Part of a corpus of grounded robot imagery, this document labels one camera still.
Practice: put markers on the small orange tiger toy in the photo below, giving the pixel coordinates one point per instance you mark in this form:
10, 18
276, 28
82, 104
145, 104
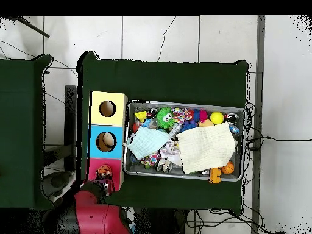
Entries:
104, 170

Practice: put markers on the cream muslin cloth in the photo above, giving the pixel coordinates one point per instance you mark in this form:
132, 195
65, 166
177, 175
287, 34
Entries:
207, 148

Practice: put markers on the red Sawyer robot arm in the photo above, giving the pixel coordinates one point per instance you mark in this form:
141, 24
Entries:
97, 219

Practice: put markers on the wooden box with three holes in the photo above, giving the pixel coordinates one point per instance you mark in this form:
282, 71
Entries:
117, 151

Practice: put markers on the grey plastic base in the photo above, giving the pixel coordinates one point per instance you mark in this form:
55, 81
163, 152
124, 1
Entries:
57, 181

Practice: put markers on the light blue muslin cloth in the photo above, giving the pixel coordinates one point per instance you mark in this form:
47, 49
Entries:
146, 143

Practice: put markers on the yellow cheese wedge toy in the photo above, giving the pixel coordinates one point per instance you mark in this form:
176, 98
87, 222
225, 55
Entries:
141, 115

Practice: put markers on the black stand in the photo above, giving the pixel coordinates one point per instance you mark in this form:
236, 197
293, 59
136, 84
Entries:
70, 117

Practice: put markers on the green spiky toy with eyes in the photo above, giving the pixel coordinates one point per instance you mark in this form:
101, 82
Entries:
162, 121

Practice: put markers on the silver toy car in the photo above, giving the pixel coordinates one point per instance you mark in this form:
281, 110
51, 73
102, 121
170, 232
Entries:
176, 129

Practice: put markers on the blue spiky ball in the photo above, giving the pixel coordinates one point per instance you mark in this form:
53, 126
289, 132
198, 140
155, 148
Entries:
189, 126

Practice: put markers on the orange plastic toy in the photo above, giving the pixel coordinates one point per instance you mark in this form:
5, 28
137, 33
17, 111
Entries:
215, 176

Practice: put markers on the dark green side tablecloth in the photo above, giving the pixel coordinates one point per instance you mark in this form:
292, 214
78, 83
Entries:
17, 134

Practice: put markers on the small orange basketball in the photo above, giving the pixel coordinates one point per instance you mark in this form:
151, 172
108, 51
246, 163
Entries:
228, 168

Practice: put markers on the yellow ball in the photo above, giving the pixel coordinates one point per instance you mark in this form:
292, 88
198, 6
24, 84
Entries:
216, 118

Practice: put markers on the dark thin rod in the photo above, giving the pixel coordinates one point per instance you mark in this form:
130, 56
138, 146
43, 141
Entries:
34, 28

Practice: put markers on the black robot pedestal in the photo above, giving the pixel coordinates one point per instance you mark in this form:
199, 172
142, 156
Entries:
160, 223

